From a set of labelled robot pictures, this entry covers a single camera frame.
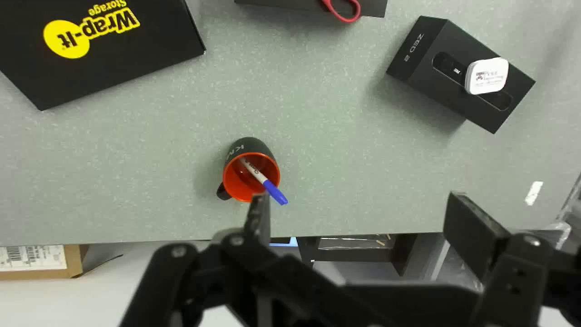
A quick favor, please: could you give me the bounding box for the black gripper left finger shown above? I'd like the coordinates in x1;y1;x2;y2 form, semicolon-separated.
117;193;304;327

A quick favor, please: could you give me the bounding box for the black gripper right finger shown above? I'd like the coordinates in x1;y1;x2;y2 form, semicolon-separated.
442;191;581;327

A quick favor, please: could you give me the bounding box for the blue capped white pen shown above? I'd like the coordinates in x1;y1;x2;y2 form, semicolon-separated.
239;158;290;207

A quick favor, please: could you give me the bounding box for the small white paper tag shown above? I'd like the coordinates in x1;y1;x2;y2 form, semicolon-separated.
522;180;544;207

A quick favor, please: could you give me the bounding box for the red cup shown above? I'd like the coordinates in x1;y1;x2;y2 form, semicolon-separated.
213;136;282;205

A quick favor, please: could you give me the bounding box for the cardboard box with label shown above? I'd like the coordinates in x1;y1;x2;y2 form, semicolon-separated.
0;244;88;282

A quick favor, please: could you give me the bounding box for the white charger plug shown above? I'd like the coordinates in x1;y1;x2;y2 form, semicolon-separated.
460;56;511;98

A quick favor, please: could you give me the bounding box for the black box with charger cutout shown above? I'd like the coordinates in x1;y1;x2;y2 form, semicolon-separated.
384;15;537;136

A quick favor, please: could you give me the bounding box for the black box yellow Wrap-It logo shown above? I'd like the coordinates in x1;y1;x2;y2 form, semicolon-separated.
0;0;206;113

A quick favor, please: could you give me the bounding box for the black item with red loop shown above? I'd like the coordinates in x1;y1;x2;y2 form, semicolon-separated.
233;0;388;26

